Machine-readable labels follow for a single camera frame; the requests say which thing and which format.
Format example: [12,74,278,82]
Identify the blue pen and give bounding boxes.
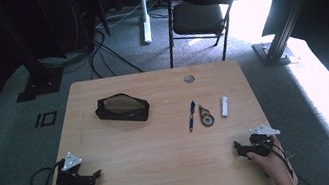
[183,100,200,133]

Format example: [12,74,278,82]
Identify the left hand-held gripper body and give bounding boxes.
[50,149,89,185]

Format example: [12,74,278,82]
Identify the black metal stand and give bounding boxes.
[0,0,70,106]

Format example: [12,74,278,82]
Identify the white desk frame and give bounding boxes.
[136,0,235,45]

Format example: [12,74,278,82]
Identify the person's right hand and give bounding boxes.
[243,132,295,185]

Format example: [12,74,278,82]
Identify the black equipment cabinet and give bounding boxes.
[35,0,114,60]

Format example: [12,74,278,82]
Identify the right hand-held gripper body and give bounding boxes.
[242,121,285,161]

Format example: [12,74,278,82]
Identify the black pencil case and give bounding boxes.
[92,88,153,130]

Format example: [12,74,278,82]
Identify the aluminium profile stand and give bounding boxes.
[243,0,328,71]

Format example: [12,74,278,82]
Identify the grey table grommet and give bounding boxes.
[182,73,196,85]

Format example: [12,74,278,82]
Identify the dark correction tape dispenser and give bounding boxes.
[197,102,217,129]

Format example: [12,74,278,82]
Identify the white eraser stick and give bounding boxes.
[218,95,232,118]

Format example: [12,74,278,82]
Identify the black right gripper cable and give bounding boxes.
[258,132,316,185]

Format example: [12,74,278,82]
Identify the black folding chair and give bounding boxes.
[158,0,249,71]

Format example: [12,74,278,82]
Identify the black floor cables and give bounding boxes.
[30,0,179,90]

